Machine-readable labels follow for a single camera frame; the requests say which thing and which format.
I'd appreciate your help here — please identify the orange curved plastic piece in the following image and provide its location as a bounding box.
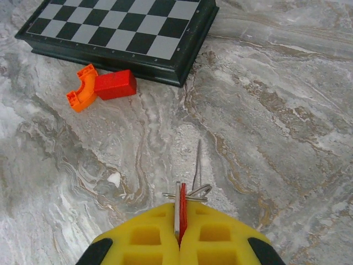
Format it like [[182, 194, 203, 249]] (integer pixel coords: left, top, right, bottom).
[[66, 63, 100, 113]]

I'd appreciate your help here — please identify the small silver split ring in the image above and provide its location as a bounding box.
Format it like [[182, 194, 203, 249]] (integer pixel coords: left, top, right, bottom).
[[162, 183, 213, 202]]

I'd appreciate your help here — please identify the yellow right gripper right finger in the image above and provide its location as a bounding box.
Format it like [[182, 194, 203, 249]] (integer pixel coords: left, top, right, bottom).
[[179, 200, 286, 265]]

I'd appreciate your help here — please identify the red plastic block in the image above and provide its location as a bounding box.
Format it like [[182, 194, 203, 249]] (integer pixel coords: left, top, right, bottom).
[[94, 69, 138, 100]]

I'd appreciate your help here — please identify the silver key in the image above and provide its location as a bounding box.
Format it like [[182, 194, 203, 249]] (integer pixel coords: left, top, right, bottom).
[[192, 139, 202, 191]]

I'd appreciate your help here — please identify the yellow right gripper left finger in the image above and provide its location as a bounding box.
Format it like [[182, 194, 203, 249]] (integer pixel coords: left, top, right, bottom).
[[78, 203, 181, 265]]

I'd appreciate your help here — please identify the black and grey chessboard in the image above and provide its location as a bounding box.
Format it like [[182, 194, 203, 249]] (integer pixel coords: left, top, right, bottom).
[[14, 0, 220, 88]]

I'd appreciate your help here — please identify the red key tag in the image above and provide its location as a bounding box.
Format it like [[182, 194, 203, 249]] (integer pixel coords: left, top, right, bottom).
[[178, 182, 189, 247]]

